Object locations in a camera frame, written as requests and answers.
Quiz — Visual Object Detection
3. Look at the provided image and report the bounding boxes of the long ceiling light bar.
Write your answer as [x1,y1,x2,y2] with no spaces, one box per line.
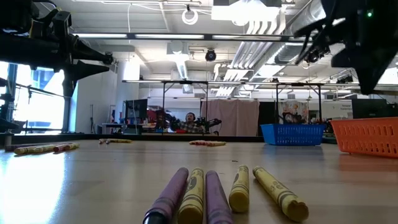
[73,32,296,43]

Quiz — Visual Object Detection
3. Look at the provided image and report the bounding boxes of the blue plastic basket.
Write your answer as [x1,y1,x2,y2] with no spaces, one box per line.
[260,123,326,146]

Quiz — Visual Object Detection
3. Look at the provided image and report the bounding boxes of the person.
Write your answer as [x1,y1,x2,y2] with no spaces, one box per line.
[179,112,203,134]

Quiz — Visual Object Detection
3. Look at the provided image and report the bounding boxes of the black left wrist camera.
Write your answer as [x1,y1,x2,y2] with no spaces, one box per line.
[51,11,73,37]

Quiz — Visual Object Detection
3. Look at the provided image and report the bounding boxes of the colourful poster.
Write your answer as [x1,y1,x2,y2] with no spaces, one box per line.
[278,100,309,124]

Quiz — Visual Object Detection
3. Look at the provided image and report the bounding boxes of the black metal table frame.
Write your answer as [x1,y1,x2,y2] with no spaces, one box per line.
[0,133,338,146]

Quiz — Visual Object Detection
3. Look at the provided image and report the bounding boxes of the black metal overhead frame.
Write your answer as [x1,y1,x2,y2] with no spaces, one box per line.
[123,80,363,125]

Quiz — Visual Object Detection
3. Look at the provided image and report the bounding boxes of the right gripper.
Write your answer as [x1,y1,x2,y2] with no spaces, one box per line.
[322,0,398,96]

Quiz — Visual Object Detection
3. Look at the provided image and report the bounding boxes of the beige curtain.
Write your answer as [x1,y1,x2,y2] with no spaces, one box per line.
[200,98,261,137]

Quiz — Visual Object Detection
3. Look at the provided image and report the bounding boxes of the silver ventilation duct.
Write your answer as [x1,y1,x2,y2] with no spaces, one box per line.
[273,0,330,66]

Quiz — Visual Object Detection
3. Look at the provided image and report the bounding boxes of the black monitor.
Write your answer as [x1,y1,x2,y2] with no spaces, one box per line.
[351,98,398,119]
[125,98,149,125]

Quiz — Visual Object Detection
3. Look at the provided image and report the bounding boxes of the bright window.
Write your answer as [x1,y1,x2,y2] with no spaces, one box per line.
[0,60,68,131]

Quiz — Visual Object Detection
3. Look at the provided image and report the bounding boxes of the white ceiling baffles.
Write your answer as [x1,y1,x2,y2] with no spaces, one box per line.
[214,20,280,97]

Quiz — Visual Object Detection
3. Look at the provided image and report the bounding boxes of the distant grey desk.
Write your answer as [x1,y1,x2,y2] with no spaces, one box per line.
[102,123,147,134]

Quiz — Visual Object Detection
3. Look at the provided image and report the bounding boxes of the orange plastic basket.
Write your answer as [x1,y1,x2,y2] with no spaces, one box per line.
[330,116,398,159]

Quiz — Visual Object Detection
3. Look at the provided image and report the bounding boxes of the white cable coil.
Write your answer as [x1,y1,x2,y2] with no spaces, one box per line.
[181,8,199,26]

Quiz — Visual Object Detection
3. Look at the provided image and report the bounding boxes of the white column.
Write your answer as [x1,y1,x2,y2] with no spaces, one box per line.
[114,60,141,131]

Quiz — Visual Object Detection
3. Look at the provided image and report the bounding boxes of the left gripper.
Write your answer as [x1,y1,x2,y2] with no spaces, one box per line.
[0,32,114,98]

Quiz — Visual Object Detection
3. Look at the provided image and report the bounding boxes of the white ceiling light panel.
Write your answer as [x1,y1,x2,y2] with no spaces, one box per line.
[211,0,282,22]

